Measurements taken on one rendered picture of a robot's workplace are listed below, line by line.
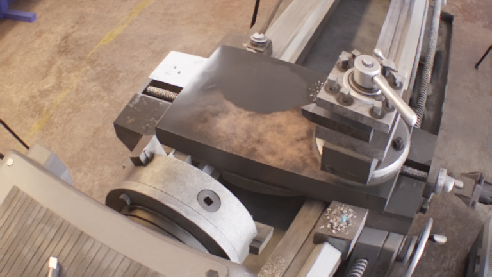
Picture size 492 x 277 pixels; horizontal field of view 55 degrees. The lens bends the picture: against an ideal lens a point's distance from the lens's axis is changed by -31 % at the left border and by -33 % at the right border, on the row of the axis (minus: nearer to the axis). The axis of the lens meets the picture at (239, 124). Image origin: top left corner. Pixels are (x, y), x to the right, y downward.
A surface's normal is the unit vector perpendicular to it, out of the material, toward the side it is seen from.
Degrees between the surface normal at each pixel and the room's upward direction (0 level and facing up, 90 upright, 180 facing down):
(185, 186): 16
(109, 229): 0
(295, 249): 0
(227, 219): 49
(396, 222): 90
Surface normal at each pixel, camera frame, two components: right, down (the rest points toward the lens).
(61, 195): -0.03, -0.72
